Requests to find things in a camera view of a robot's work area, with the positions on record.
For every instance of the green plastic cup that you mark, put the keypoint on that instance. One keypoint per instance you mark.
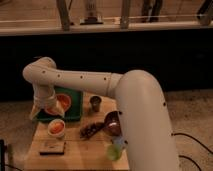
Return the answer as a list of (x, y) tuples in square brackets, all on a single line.
[(114, 152)]

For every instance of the orange plate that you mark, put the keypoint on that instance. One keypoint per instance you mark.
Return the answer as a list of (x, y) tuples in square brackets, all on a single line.
[(64, 99)]

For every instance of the dark grape bunch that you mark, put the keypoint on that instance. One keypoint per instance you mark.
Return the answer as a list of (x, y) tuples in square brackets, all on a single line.
[(91, 129)]

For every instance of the white paper cup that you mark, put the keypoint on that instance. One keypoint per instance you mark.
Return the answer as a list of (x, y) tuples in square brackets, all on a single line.
[(60, 134)]

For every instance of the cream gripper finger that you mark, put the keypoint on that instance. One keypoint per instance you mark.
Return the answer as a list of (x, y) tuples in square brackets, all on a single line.
[(58, 109), (35, 110)]

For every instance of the small metal cup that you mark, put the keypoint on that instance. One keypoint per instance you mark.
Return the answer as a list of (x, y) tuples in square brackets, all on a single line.
[(95, 102)]

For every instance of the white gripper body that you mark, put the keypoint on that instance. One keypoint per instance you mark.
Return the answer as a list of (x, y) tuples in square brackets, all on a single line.
[(44, 96)]

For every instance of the brown wooden block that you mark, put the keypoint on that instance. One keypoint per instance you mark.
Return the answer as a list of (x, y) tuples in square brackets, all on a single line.
[(52, 148)]

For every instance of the orange apple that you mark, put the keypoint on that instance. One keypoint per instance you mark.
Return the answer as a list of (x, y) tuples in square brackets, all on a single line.
[(56, 127)]

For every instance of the green tray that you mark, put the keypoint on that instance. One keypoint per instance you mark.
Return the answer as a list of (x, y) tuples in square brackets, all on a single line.
[(74, 112)]

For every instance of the dark brown bowl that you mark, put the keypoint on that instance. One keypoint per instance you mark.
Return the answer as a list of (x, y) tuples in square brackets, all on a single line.
[(112, 124)]

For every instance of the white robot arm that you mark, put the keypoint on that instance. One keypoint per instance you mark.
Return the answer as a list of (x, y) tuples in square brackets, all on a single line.
[(144, 116)]

